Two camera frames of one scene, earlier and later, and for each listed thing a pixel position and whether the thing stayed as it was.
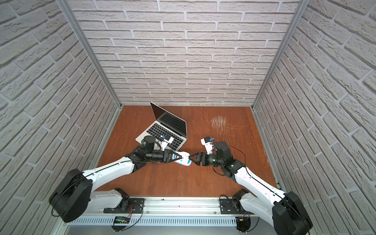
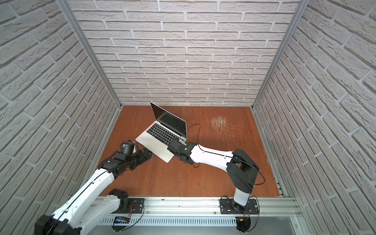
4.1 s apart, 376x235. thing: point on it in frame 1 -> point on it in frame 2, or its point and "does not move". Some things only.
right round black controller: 243,223 does not move
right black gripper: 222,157 -> 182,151
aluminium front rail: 165,206 does not move
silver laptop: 170,130 does not move
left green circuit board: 122,220 does not move
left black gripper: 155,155 -> 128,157
